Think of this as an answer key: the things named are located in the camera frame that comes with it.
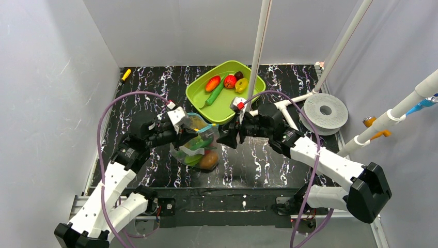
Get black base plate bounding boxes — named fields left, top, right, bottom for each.
left=140, top=198, right=176, bottom=216
left=271, top=197, right=329, bottom=219

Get aluminium rail frame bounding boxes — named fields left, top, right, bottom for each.
left=63, top=194, right=389, bottom=248

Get green plastic basket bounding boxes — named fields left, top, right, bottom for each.
left=185, top=60, right=251, bottom=125

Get blue handled tool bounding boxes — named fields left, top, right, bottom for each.
left=406, top=93, right=438, bottom=116

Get green cucumber toy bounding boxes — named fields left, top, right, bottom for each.
left=201, top=79, right=225, bottom=109

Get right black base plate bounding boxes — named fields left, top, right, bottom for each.
left=271, top=197, right=329, bottom=219

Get clear zip top bag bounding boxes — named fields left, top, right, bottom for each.
left=170, top=113, right=220, bottom=171

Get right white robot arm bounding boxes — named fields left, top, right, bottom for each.
left=217, top=97, right=392, bottom=224

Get green chili pepper toy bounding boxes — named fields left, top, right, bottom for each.
left=188, top=137, right=214, bottom=151

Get yellow handled screwdriver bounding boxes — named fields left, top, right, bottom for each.
left=120, top=69, right=132, bottom=84

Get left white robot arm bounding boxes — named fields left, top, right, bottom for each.
left=54, top=107, right=197, bottom=247

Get yellow ring fruit toy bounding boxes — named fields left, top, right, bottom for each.
left=234, top=78, right=249, bottom=94

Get white pvc pipe frame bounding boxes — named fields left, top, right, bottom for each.
left=263, top=1, right=437, bottom=159

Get grey filament spool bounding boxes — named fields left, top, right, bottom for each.
left=299, top=93, right=349, bottom=136

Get white centre pole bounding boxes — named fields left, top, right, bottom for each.
left=247, top=0, right=272, bottom=100

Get orange red mango toy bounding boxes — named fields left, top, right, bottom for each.
left=205, top=75, right=221, bottom=92

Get orange clamp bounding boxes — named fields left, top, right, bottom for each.
left=363, top=115, right=392, bottom=141

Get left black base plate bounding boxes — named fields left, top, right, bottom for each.
left=140, top=198, right=176, bottom=216

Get dark purple plum toy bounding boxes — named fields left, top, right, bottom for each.
left=234, top=71, right=244, bottom=81

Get red strawberry toy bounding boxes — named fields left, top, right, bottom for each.
left=223, top=75, right=237, bottom=89

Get light green pepper toy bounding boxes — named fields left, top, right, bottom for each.
left=183, top=154, right=203, bottom=166

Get brown kiwi toy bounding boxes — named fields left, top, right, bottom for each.
left=198, top=151, right=219, bottom=171

